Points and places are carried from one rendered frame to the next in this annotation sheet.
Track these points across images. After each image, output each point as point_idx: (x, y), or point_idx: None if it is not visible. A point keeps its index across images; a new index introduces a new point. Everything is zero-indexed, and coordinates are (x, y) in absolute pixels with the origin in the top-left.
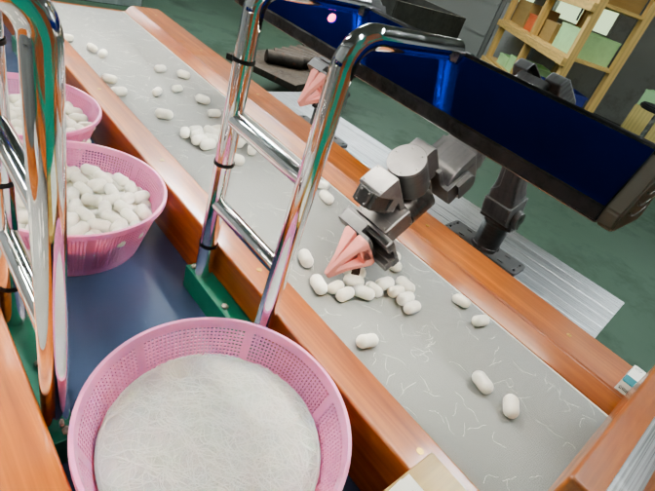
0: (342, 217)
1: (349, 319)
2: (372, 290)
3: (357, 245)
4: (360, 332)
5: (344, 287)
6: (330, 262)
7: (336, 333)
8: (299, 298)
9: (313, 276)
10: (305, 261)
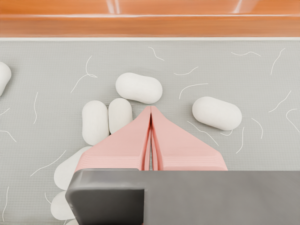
0: (289, 175)
1: (56, 100)
2: (58, 178)
3: (111, 142)
4: (24, 97)
5: (100, 121)
6: (156, 111)
7: (46, 60)
8: (107, 9)
9: (154, 79)
10: (202, 97)
